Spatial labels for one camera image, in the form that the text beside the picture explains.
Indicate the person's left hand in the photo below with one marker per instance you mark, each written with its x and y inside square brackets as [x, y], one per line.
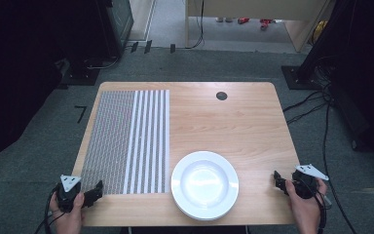
[69, 222]

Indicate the red tool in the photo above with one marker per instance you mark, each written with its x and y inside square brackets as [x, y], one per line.
[266, 23]
[243, 20]

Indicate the light wooden desk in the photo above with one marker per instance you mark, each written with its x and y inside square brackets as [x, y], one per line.
[256, 8]

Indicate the white shoes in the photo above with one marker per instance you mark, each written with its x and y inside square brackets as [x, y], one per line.
[224, 19]

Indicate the grey striped woven placemat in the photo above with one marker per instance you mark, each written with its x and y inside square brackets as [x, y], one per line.
[117, 143]

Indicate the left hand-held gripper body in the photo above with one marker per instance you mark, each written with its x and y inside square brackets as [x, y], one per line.
[68, 196]

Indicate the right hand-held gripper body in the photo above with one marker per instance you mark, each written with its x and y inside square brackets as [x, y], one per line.
[305, 185]

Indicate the person's right hand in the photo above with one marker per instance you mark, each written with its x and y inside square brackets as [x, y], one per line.
[306, 214]

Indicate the black stand base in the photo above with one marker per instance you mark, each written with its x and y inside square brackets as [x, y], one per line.
[82, 76]
[297, 78]

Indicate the round black table grommet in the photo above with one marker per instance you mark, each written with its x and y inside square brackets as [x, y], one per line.
[221, 96]

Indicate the dark glass cabinet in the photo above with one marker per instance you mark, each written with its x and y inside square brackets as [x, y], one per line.
[118, 26]

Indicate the white round plate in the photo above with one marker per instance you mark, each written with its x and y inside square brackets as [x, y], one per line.
[204, 183]
[204, 219]

